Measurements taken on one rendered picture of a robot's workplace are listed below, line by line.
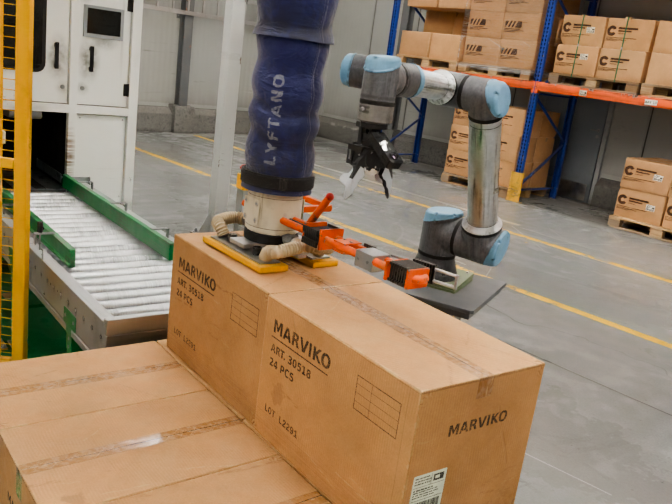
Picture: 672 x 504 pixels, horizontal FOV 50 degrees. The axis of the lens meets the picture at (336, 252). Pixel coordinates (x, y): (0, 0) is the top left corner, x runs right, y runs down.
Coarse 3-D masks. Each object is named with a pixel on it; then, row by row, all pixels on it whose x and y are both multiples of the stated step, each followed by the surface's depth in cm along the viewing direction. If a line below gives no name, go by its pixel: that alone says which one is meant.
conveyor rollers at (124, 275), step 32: (32, 192) 433; (64, 192) 444; (64, 224) 376; (96, 224) 386; (96, 256) 334; (128, 256) 335; (160, 256) 344; (96, 288) 291; (128, 288) 298; (160, 288) 299
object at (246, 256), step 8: (208, 240) 225; (216, 240) 225; (224, 240) 224; (216, 248) 222; (224, 248) 218; (232, 248) 217; (240, 248) 218; (248, 248) 219; (256, 248) 212; (232, 256) 215; (240, 256) 212; (248, 256) 211; (256, 256) 212; (248, 264) 208; (256, 264) 206; (264, 264) 207; (272, 264) 208; (280, 264) 209; (264, 272) 205
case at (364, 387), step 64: (320, 320) 175; (384, 320) 181; (448, 320) 188; (320, 384) 172; (384, 384) 153; (448, 384) 149; (512, 384) 162; (320, 448) 174; (384, 448) 154; (448, 448) 155; (512, 448) 170
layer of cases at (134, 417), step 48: (0, 384) 205; (48, 384) 209; (96, 384) 213; (144, 384) 217; (192, 384) 221; (0, 432) 182; (48, 432) 185; (96, 432) 188; (144, 432) 191; (192, 432) 194; (240, 432) 197; (0, 480) 184; (48, 480) 166; (96, 480) 168; (144, 480) 170; (192, 480) 173; (240, 480) 175; (288, 480) 178
